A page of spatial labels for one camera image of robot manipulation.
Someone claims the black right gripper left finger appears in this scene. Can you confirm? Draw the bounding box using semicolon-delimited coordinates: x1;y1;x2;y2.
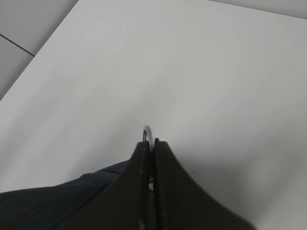
79;141;150;230

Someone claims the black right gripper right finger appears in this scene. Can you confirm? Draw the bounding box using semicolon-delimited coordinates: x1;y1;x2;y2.
154;139;254;230

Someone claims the dark blue lunch bag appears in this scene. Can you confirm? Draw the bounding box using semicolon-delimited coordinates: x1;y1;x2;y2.
0;125;154;230

